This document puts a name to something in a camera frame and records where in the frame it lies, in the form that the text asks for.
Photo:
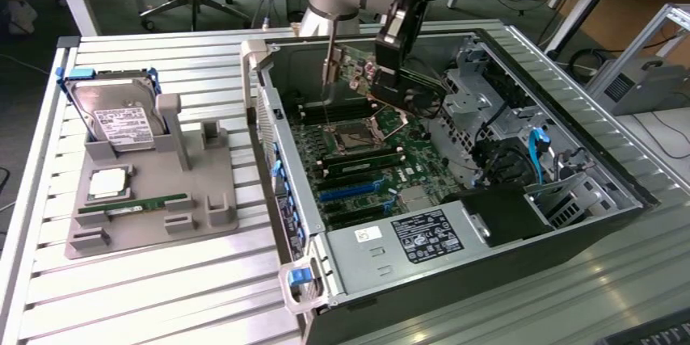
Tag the grey power supply with label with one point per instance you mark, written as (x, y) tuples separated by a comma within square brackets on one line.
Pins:
[(365, 264)]

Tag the grey computer tower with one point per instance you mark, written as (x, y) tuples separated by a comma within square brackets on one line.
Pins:
[(645, 86)]

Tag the grey plastic parts rack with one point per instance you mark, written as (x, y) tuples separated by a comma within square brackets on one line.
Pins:
[(150, 183)]

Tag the aluminium profile frame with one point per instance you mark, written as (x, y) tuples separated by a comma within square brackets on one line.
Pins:
[(674, 13)]

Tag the black stand pole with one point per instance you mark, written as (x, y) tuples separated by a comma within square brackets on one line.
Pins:
[(591, 1)]

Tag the black keyboard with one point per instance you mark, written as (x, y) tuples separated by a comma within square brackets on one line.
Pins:
[(658, 337)]

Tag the blue expansion slot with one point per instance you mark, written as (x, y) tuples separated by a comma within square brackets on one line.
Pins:
[(347, 192)]

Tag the silver metal disk bay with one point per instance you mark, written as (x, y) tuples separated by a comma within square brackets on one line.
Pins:
[(468, 119)]

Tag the graphics card with metal bracket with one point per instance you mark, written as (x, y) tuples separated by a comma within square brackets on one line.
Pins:
[(349, 64)]

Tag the hard disk in blue carrier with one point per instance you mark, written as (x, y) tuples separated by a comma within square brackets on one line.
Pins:
[(116, 98)]

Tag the silver CPU chip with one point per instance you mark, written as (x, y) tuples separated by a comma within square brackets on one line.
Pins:
[(108, 183)]

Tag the thin metal locking lever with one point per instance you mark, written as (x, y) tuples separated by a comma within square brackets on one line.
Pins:
[(327, 114)]

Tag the open black PC case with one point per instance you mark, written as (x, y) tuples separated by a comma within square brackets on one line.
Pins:
[(376, 316)]

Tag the metal socket cover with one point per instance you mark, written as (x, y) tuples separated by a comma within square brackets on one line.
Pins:
[(389, 123)]

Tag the black RAM stick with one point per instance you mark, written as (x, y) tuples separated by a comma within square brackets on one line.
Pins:
[(355, 167)]

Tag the black expansion slot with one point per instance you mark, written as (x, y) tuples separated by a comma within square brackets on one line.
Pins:
[(344, 182), (355, 215)]

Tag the green motherboard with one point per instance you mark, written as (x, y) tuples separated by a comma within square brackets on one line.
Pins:
[(420, 159)]

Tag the black office chair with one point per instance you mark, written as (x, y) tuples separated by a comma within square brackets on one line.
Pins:
[(196, 5)]

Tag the silver chipset heatsink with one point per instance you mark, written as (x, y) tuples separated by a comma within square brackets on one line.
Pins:
[(417, 199)]

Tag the blue case latch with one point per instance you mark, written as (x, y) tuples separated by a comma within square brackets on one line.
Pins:
[(298, 277)]

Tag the CPU socket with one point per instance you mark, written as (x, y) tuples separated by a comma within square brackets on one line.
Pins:
[(352, 139)]

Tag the green RAM stick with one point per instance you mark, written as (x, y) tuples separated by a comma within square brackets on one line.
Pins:
[(129, 204)]

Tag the small blue slot clip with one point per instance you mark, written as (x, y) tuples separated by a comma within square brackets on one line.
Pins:
[(276, 168)]

